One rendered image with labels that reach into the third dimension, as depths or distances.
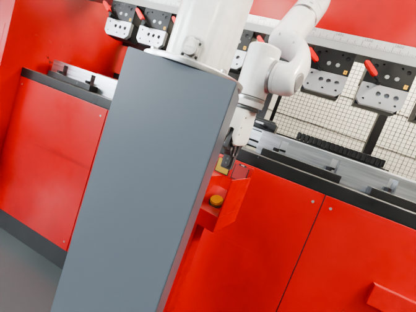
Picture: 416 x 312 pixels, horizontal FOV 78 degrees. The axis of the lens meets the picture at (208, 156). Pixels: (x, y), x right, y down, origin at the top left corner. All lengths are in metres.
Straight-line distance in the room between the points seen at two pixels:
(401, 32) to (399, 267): 0.79
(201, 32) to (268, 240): 0.77
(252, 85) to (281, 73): 0.07
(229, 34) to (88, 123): 0.98
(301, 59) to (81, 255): 0.61
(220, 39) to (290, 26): 0.37
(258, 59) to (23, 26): 1.30
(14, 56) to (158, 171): 1.36
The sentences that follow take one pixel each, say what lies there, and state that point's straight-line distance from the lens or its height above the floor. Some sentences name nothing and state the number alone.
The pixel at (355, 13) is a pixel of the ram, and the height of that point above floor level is 1.48.
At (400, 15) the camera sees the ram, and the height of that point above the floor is 1.49.
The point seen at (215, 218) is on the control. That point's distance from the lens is 0.69.
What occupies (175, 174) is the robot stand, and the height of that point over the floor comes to 0.84.
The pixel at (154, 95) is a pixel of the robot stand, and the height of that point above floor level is 0.94.
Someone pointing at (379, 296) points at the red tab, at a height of 0.59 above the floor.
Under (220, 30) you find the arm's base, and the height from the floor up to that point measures 1.07.
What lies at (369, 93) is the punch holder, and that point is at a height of 1.22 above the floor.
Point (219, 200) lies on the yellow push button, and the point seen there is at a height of 0.73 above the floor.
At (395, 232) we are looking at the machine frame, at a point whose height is 0.80.
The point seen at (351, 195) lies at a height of 0.86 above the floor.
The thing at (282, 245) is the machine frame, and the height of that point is 0.60.
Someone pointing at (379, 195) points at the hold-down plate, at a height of 0.89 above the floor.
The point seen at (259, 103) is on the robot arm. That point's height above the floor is 1.02.
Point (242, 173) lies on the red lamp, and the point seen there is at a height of 0.81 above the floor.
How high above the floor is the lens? 0.93
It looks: 7 degrees down
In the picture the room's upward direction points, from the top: 19 degrees clockwise
